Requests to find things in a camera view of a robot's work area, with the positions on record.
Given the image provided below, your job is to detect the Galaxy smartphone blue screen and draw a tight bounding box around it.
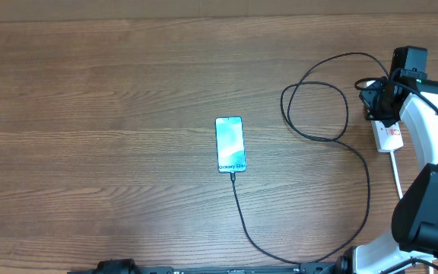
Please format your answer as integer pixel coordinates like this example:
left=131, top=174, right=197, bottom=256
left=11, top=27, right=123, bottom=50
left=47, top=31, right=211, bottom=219
left=215, top=116, right=246, bottom=174

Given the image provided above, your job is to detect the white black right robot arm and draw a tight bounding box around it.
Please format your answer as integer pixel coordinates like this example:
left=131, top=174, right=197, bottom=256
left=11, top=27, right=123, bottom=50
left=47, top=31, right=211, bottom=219
left=331, top=46, right=438, bottom=273

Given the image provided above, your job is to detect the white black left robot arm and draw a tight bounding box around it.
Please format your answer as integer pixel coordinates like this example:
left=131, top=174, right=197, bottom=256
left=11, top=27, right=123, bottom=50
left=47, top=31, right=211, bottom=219
left=97, top=259, right=140, bottom=274

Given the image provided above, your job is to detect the white power strip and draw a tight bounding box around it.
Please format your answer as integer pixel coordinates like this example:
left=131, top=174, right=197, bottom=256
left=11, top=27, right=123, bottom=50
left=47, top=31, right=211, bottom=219
left=363, top=79, right=405, bottom=153

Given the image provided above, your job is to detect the brown cardboard backdrop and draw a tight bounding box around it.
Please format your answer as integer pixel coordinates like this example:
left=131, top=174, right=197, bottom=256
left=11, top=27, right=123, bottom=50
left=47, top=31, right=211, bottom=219
left=0, top=0, right=438, bottom=22

